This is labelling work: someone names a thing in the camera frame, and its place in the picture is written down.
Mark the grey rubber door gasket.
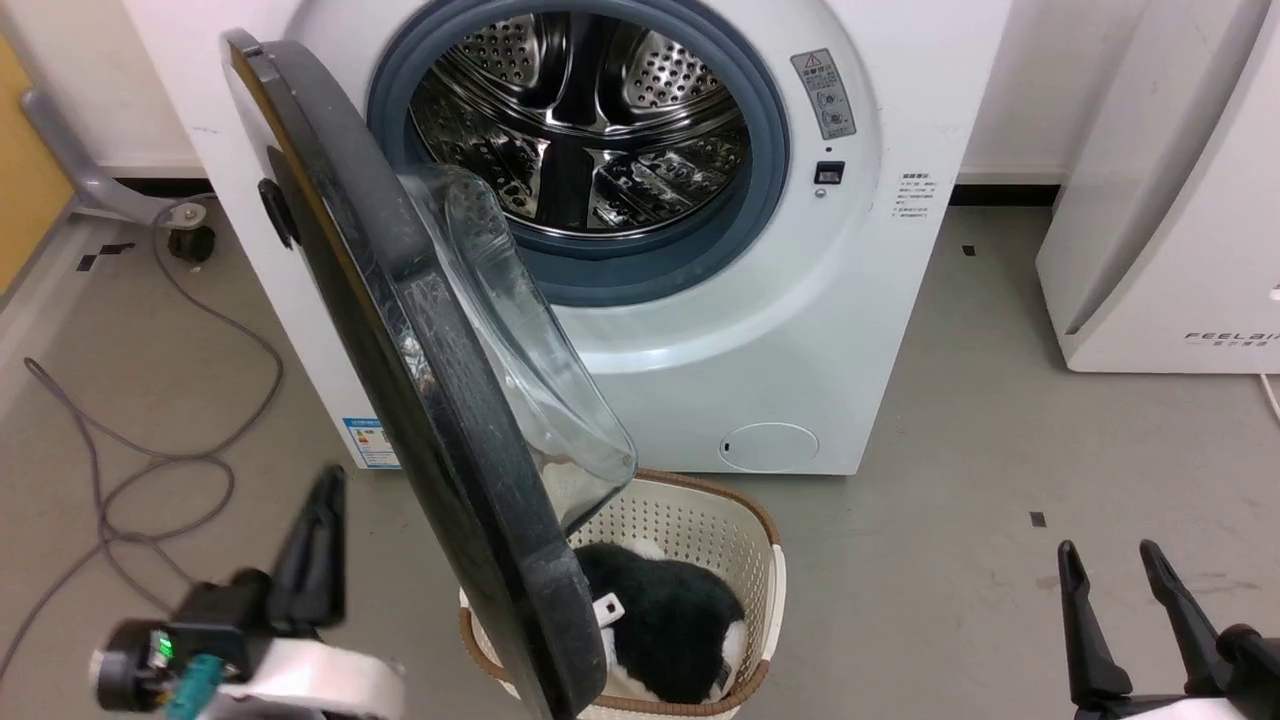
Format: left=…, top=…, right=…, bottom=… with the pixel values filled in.
left=366, top=0, right=791, bottom=309

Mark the steel washing machine drum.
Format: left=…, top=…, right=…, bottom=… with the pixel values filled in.
left=408, top=10, right=753, bottom=241

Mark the black and white plush toy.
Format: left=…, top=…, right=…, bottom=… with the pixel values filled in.
left=575, top=540, right=749, bottom=706

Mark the white front-load washing machine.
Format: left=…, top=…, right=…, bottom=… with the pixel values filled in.
left=120, top=0, right=1011, bottom=476

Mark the white laundry basket brown rim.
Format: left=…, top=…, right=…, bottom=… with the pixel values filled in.
left=458, top=468, right=788, bottom=720

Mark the black round washing machine door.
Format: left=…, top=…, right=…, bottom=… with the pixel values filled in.
left=220, top=28, right=639, bottom=720

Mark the yellow wooden panel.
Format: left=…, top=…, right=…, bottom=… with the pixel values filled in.
left=0, top=35, right=76, bottom=296

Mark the grey floor cable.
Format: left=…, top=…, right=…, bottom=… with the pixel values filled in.
left=0, top=215, right=286, bottom=681

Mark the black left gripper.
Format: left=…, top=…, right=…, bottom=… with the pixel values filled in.
left=90, top=464, right=348, bottom=716

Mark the round white filter cover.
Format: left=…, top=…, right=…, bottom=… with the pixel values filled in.
left=718, top=421, right=821, bottom=473

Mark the white air purifier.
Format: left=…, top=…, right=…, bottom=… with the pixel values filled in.
left=1035, top=0, right=1280, bottom=376

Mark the grey metal stand leg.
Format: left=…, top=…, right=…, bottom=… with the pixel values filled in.
left=20, top=88, right=216, bottom=226

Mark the black caster wheel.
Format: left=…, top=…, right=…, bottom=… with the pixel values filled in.
left=165, top=203, right=216, bottom=263

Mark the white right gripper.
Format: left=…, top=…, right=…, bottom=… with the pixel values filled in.
left=1057, top=539, right=1280, bottom=720

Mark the grey warning sticker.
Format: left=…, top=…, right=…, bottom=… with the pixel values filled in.
left=790, top=48, right=858, bottom=141

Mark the blue energy label sticker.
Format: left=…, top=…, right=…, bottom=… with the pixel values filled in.
left=342, top=416, right=401, bottom=471

